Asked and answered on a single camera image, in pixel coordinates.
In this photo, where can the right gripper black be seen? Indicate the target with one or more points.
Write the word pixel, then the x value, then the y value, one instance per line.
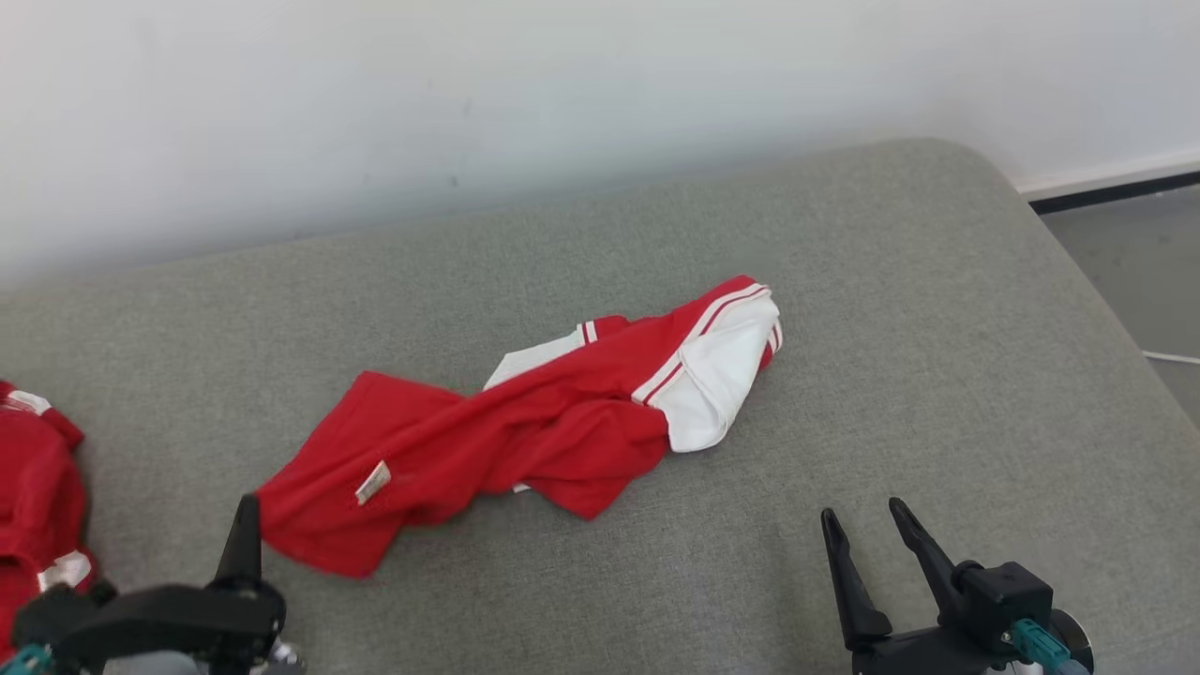
pixel 919 656

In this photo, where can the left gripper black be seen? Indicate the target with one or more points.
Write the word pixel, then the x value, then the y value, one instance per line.
pixel 187 614

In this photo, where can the red shorts with white stripe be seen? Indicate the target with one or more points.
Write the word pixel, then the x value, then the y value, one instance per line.
pixel 37 487

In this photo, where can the red and white jersey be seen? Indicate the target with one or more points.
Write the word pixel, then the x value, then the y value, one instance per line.
pixel 525 431

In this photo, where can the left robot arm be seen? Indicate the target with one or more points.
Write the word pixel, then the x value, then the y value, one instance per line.
pixel 150 666

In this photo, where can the white and black baseboard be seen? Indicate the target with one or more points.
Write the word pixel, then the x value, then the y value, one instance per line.
pixel 1116 183

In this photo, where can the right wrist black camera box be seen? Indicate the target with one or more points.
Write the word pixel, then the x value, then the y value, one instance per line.
pixel 1003 595

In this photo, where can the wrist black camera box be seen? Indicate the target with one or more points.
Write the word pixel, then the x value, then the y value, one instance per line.
pixel 1003 595
pixel 47 614

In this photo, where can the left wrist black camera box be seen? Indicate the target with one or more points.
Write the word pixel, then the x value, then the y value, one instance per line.
pixel 47 614

